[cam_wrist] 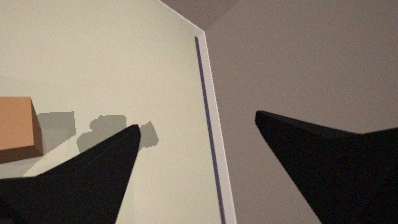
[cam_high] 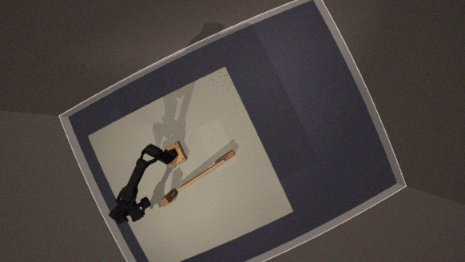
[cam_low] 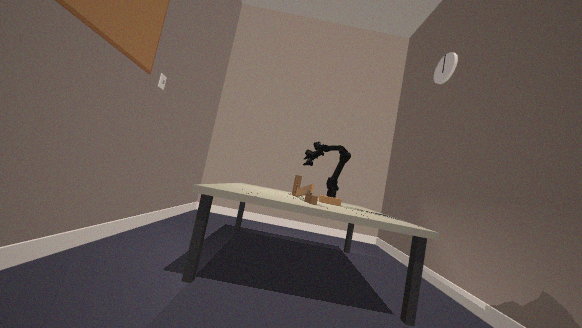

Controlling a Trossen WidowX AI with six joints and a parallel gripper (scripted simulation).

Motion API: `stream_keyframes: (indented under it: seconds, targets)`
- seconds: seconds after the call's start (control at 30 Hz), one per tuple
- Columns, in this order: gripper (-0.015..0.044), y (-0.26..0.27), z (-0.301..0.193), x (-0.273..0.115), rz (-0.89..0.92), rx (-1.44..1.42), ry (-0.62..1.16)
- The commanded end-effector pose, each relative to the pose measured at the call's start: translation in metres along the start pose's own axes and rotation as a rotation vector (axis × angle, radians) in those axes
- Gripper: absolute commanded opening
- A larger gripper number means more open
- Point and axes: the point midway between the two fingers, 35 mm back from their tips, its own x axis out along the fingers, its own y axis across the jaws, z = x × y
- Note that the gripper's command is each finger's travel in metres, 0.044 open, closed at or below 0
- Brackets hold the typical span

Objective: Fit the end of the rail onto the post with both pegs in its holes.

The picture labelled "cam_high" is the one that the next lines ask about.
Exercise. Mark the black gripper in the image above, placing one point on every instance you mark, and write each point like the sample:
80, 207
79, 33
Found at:
144, 204

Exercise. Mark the long brown wooden rail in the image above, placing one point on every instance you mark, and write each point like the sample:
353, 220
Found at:
202, 173

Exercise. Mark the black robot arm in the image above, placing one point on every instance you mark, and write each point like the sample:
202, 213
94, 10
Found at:
128, 194

